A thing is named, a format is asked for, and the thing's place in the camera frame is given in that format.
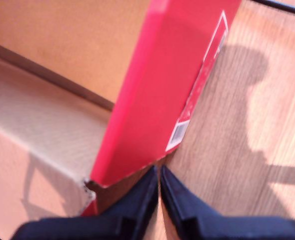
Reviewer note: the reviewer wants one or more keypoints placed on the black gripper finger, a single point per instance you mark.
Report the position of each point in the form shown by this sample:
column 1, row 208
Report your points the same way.
column 182, row 212
column 137, row 212

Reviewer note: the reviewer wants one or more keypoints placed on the red cardboard shoebox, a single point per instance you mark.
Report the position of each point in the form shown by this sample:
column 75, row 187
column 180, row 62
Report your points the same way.
column 150, row 87

